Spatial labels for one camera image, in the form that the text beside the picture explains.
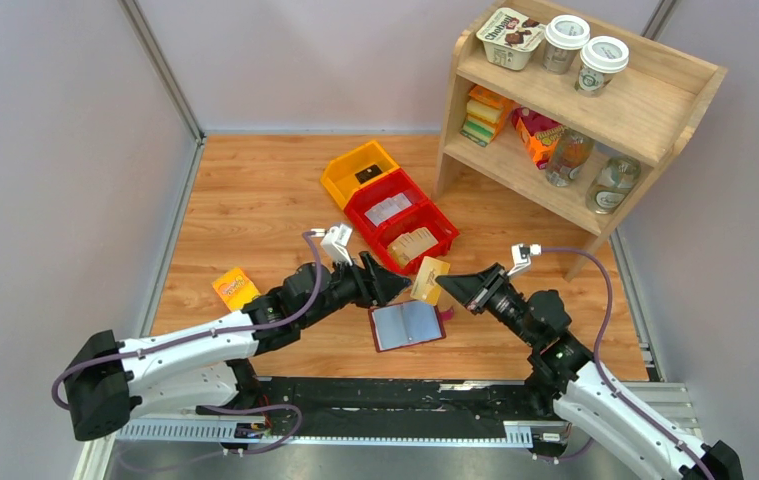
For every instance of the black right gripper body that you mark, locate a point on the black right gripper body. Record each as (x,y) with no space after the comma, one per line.
(498,302)

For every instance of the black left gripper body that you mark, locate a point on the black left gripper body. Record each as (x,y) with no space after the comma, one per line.
(347,287)

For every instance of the red leather card holder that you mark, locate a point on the red leather card holder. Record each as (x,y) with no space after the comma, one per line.
(407,324)

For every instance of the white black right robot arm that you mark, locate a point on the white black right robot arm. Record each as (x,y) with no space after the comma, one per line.
(583,392)

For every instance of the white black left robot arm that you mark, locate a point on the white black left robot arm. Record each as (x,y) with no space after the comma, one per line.
(110,381)

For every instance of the gold card in bin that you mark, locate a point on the gold card in bin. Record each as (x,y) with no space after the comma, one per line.
(426,239)

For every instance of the white card in bin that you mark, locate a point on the white card in bin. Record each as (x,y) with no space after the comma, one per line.
(387,208)

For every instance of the black card in bin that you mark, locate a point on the black card in bin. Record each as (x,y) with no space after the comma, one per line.
(365,175)

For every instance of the red plastic bin front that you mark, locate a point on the red plastic bin front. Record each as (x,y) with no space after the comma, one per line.
(424,215)

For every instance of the red plastic bin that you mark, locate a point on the red plastic bin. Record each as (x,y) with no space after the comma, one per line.
(395,182)
(424,215)

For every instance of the red plastic bin middle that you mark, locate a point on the red plastic bin middle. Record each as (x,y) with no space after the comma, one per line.
(395,182)

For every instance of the yellow plastic bin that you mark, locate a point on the yellow plastic bin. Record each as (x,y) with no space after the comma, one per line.
(354,170)

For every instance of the orange green snack box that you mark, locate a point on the orange green snack box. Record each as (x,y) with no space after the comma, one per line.
(235,289)

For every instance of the glass bottle left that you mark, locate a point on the glass bottle left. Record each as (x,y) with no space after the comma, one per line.
(572,151)

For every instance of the glass bottle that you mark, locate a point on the glass bottle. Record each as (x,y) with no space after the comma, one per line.
(612,184)
(572,151)

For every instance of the orange snack bag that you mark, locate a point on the orange snack bag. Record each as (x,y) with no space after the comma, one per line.
(538,133)

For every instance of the glass bottle right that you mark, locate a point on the glass bottle right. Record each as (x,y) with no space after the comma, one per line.
(612,184)

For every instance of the stack of sponges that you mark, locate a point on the stack of sponges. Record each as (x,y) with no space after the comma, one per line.
(486,115)

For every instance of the wooden shelf unit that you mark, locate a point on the wooden shelf unit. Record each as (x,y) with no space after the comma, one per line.
(649,112)

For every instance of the Chobani yogurt cup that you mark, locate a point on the Chobani yogurt cup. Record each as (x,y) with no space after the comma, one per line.
(510,38)

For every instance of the paper coffee cup right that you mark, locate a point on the paper coffee cup right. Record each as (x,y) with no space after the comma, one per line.
(602,58)

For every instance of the paper coffee cup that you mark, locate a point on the paper coffee cup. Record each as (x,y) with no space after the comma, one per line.
(565,36)
(602,58)

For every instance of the paper coffee cup left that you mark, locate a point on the paper coffee cup left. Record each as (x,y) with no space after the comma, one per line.
(565,36)

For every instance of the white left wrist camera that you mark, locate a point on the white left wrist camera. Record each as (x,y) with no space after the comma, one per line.
(334,242)

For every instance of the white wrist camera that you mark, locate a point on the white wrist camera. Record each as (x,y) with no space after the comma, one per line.
(334,242)
(522,255)

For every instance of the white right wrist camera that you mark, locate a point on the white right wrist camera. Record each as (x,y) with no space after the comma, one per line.
(522,255)

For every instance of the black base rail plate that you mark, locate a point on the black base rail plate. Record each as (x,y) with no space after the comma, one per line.
(400,408)

